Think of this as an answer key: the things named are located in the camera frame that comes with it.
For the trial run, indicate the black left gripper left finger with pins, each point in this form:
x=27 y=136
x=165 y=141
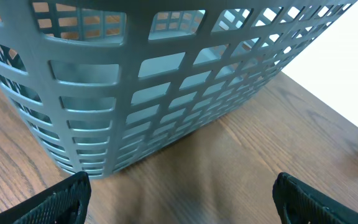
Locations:
x=64 y=202

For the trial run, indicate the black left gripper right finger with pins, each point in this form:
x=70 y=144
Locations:
x=298 y=203

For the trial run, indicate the grey plastic shopping basket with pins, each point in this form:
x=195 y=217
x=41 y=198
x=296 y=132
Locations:
x=103 y=84

